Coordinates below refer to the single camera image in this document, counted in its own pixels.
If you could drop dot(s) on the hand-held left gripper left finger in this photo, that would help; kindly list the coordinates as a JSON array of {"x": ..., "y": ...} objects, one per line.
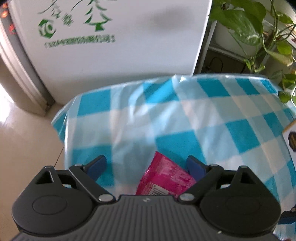
[{"x": 97, "y": 165}]

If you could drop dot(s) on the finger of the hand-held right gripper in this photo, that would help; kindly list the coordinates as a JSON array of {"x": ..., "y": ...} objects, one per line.
[{"x": 289, "y": 217}]

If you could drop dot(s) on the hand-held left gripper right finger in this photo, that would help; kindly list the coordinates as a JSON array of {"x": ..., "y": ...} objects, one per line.
[{"x": 196, "y": 168}]

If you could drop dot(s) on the pink snack packet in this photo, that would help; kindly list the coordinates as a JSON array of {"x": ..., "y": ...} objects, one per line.
[{"x": 161, "y": 178}]

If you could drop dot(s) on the cardboard box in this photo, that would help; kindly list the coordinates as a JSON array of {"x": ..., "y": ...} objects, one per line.
[{"x": 291, "y": 141}]

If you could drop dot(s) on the blue white checkered tablecloth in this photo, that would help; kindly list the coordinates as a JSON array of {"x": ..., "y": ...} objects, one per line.
[{"x": 161, "y": 111}]

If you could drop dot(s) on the white metal plant stand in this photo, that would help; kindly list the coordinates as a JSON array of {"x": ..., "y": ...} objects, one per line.
[{"x": 205, "y": 51}]

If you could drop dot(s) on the white refrigerator green tree print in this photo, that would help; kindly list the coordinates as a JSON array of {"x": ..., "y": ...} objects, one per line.
[{"x": 150, "y": 46}]

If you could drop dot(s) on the large white plant pot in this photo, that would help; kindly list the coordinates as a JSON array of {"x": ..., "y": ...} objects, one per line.
[{"x": 226, "y": 39}]

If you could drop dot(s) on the grey refrigerator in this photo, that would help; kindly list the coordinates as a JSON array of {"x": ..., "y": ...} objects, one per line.
[{"x": 13, "y": 60}]

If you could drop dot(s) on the green pothos plant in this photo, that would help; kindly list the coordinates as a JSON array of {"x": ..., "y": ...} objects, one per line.
[{"x": 240, "y": 20}]

